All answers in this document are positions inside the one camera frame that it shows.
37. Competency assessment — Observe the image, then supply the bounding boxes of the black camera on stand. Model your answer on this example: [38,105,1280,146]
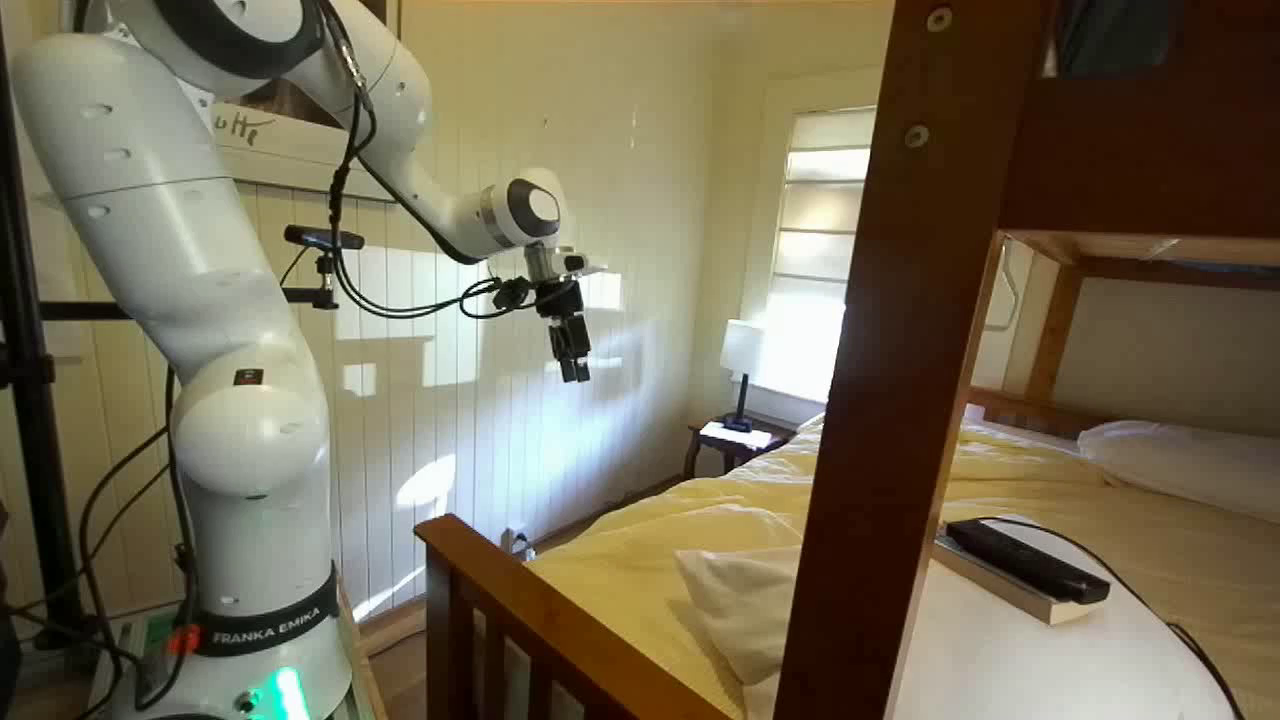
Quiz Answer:
[279,219,368,260]

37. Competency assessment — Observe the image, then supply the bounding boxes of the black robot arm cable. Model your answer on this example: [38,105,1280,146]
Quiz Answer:
[313,0,536,330]

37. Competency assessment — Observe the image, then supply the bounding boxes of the black floor cables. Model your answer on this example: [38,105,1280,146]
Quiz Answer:
[0,374,204,712]

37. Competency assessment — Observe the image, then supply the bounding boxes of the dark wooden nightstand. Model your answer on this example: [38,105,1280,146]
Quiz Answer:
[680,415,794,486]

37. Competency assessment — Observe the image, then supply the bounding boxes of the pale yellow bed sheet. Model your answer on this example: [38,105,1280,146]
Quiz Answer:
[522,412,1280,720]

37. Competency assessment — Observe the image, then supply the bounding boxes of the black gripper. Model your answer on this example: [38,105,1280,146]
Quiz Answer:
[533,273,594,388]

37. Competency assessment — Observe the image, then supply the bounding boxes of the white folded cloth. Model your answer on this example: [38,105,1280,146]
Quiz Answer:
[672,541,802,720]

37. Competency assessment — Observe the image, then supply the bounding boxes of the white pillow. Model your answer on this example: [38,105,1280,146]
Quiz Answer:
[1070,415,1280,527]

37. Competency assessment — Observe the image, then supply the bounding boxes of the small white table lamp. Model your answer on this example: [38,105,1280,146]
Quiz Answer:
[714,315,767,435]

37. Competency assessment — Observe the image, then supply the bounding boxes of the flat white box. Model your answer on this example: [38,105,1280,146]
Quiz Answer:
[928,532,1112,632]

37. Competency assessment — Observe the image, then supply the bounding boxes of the black vertical stand pole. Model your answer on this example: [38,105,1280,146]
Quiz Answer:
[0,37,87,652]

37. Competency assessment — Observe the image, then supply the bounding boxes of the wooden bunk bed frame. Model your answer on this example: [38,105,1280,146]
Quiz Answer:
[410,0,1280,720]

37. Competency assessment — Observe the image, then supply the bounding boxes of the black elongated device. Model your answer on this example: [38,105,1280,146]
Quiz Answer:
[941,518,1115,614]

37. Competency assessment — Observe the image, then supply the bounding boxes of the white window blind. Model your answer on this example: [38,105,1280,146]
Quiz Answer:
[751,105,880,404]

